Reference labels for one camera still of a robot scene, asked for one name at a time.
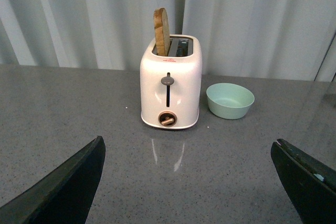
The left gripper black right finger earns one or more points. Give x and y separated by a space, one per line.
309 183

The white toaster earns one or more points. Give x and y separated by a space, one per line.
170 85

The green bowl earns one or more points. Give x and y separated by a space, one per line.
229 101

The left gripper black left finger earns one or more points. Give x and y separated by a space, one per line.
63 196

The toast slice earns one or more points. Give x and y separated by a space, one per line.
162 32

